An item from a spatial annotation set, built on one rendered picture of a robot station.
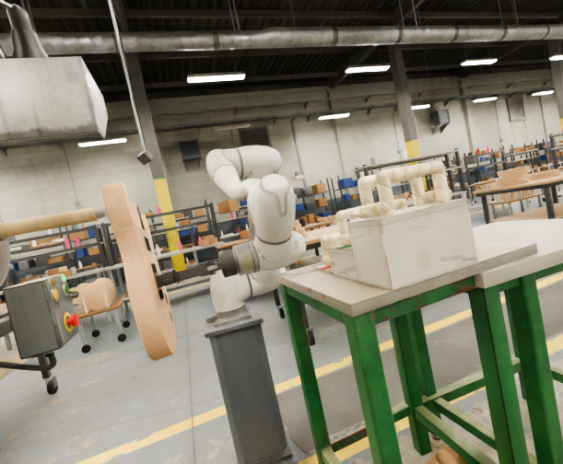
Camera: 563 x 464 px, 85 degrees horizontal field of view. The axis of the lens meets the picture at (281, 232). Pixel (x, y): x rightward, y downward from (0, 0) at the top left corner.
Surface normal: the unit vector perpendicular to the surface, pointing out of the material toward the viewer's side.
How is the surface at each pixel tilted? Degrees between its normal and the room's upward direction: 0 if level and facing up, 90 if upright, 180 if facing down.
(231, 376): 90
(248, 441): 90
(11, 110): 90
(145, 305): 81
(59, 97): 90
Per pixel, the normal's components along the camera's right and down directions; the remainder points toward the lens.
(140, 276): 0.13, -0.54
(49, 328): 0.31, -0.01
